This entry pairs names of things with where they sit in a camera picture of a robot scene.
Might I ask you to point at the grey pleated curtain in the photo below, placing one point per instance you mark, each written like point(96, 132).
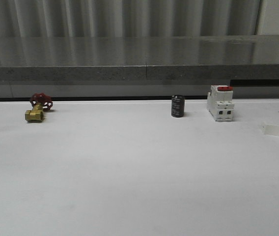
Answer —
point(137, 18)

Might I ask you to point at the black cylindrical capacitor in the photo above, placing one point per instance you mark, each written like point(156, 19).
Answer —
point(177, 106)

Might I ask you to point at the white circuit breaker red switch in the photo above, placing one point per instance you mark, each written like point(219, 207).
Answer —
point(219, 102)

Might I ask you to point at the grey stone counter ledge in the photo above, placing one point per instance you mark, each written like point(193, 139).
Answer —
point(138, 67)

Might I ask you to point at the brass valve red handwheel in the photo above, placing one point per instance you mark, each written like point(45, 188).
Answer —
point(40, 103)

